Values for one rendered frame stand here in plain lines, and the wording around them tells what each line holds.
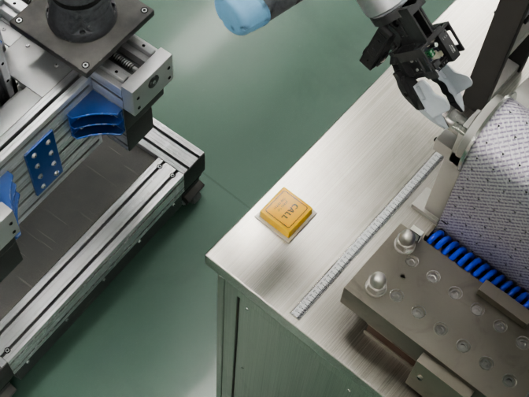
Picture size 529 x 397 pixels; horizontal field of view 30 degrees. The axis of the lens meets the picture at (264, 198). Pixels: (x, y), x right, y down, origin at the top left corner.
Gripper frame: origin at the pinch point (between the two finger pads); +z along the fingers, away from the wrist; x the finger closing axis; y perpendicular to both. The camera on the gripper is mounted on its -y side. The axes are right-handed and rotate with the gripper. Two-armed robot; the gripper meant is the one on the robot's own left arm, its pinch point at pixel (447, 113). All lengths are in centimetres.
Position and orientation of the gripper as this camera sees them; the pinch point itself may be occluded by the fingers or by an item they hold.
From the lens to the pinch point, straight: 157.3
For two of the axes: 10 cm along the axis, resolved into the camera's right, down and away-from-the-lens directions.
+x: 6.4, -6.5, 4.0
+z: 5.5, 7.6, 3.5
